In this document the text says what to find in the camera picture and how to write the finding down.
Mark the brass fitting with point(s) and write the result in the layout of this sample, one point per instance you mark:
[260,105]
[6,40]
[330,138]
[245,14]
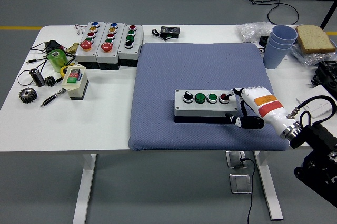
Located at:
[72,48]

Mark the clear plastic bag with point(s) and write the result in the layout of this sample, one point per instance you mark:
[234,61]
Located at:
[313,57]

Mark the white table leg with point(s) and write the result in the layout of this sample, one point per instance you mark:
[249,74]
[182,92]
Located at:
[84,187]
[266,179]

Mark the cream push-button switch box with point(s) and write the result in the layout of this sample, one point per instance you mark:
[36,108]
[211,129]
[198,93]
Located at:
[76,90]

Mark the clear bubble wrap bag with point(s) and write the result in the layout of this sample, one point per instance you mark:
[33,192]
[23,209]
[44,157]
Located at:
[252,30]

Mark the large steel gear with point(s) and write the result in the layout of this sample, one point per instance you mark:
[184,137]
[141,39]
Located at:
[27,95]

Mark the black and silver pen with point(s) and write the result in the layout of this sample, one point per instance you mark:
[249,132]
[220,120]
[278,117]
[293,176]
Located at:
[51,99]

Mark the black machine part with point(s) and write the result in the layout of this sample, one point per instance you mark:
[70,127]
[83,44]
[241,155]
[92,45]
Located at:
[327,75]

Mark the black round part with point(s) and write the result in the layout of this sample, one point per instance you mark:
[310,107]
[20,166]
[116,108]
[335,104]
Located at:
[263,41]

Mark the yellow tape roll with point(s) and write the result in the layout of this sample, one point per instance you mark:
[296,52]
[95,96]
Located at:
[63,71]

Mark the metal floor outlet plate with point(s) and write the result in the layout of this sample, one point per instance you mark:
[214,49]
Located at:
[240,183]
[234,159]

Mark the grey four-button control box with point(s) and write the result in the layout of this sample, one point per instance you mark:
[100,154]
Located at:
[200,109]
[129,53]

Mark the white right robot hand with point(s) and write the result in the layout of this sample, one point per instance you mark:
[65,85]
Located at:
[266,105]

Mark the black small adapter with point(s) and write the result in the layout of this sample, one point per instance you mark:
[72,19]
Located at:
[52,45]

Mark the white card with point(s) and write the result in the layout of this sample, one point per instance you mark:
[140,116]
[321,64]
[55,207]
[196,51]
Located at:
[317,105]

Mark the blue-grey quilted mat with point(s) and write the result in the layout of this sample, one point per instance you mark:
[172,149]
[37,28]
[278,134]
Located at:
[171,71]

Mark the bread slice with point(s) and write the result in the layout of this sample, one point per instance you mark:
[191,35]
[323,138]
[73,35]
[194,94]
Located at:
[314,38]

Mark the small black gear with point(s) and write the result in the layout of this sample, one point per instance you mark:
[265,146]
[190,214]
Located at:
[50,81]

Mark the green translucent cylinder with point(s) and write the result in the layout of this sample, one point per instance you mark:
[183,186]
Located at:
[58,61]

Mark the grey five-button control box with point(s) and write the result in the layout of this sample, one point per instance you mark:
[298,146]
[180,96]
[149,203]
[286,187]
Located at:
[90,56]
[111,56]

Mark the black cylindrical capacitor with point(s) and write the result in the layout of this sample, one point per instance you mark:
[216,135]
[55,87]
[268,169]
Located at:
[37,77]

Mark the black digital meter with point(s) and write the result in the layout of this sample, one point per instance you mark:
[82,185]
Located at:
[170,30]

